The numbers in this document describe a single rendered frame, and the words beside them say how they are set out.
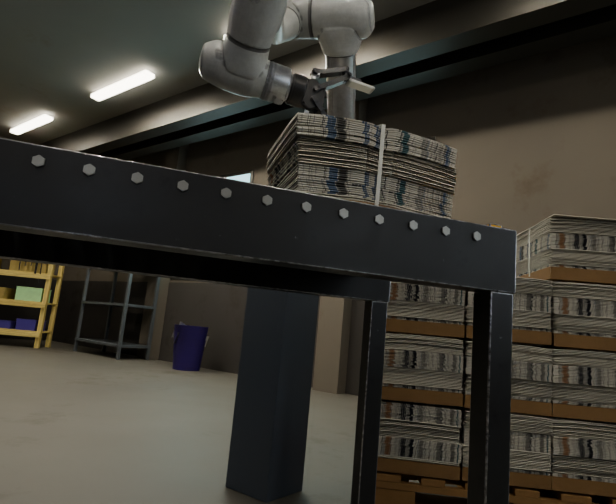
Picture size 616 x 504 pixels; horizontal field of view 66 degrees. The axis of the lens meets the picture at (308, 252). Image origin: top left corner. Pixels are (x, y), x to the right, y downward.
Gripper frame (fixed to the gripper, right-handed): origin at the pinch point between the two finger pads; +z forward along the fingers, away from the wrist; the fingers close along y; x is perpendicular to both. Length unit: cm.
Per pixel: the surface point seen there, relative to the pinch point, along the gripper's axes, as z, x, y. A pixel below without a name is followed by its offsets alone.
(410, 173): 8.0, 14.3, 18.2
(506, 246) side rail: 21, 32, 34
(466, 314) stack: 63, -38, 38
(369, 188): -0.6, 13.5, 23.9
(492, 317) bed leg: 19, 32, 48
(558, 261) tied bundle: 90, -28, 14
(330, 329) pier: 130, -359, 39
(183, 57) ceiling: -78, -397, -218
